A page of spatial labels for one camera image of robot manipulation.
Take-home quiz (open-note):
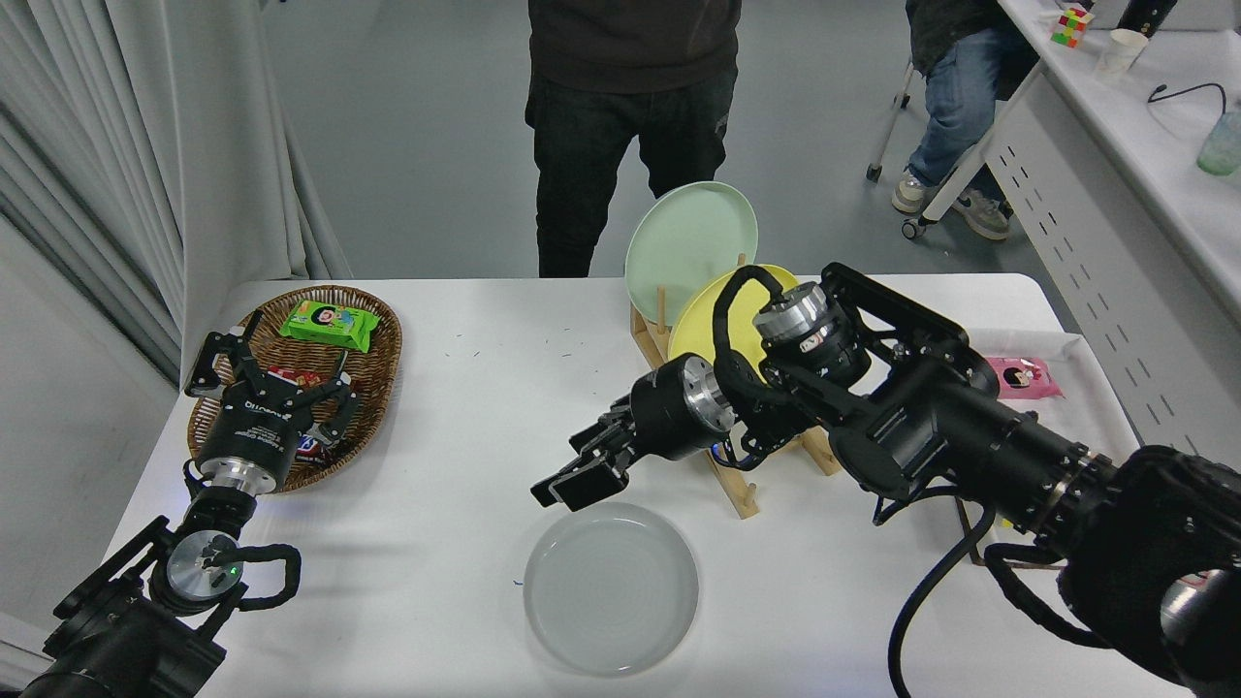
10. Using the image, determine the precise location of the translucent green bottle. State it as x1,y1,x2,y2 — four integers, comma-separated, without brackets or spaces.
1195,109,1241,176

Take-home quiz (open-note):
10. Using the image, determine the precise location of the pale green plate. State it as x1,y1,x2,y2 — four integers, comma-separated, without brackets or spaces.
624,181,759,329

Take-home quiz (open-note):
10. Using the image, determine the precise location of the white tray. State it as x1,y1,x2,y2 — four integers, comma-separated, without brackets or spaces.
960,330,1143,568

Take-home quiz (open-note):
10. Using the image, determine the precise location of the yellow plate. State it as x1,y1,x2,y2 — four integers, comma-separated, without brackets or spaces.
667,264,801,374

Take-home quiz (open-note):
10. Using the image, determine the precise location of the grey curtain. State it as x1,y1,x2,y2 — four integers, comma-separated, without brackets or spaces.
0,0,352,389

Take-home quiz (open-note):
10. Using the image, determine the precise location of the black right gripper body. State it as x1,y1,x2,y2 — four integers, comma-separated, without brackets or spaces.
628,361,705,462

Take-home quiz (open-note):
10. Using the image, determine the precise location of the white chair leg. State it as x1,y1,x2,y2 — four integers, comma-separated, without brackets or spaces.
866,58,920,183

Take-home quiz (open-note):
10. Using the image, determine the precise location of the brown wicker basket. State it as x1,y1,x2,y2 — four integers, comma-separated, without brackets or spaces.
186,284,403,495

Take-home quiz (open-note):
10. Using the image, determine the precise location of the wooden plate rack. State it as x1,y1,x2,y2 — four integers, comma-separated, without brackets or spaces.
629,254,843,520

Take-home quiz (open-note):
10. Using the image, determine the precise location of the colourful puzzle cube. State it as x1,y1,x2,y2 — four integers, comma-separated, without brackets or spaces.
1050,5,1097,48

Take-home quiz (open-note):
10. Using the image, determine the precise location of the white paper cup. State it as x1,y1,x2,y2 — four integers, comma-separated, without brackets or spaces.
1094,28,1150,81

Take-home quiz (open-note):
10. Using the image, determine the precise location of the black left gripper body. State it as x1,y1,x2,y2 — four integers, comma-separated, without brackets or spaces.
194,381,318,483

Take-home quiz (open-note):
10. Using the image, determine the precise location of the green snack pack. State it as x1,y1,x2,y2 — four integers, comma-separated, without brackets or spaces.
279,299,381,355

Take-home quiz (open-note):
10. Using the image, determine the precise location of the pink snack pack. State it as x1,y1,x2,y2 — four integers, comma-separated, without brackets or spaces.
984,355,1065,401

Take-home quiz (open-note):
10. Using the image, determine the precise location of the seated person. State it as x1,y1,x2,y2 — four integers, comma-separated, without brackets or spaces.
890,0,1043,241

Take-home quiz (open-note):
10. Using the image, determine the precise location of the black cable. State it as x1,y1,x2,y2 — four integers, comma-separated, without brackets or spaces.
1147,81,1228,117

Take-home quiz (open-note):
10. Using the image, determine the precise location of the black object on desk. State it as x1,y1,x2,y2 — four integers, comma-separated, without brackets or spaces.
1115,0,1179,38

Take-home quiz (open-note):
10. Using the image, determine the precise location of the grey plate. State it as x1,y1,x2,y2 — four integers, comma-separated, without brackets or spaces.
523,501,700,677

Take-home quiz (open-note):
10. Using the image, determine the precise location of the white desk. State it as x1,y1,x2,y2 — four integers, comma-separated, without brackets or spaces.
902,0,1241,466

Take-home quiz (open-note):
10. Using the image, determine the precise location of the standing person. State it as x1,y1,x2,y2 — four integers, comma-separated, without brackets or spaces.
525,0,744,279

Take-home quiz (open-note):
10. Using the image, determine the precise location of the red snack bar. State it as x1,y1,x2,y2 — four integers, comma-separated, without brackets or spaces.
267,365,350,389

